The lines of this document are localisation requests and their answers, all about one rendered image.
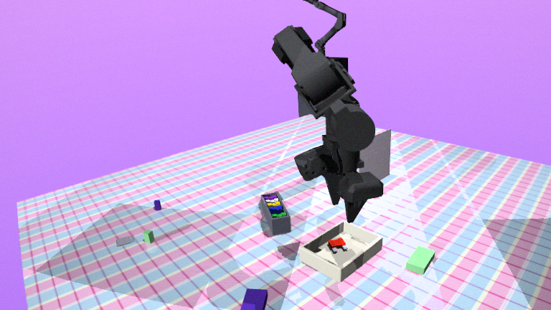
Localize red fuse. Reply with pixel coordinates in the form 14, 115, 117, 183
328, 238, 348, 252

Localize purple rectangular block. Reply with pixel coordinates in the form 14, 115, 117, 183
241, 288, 268, 310

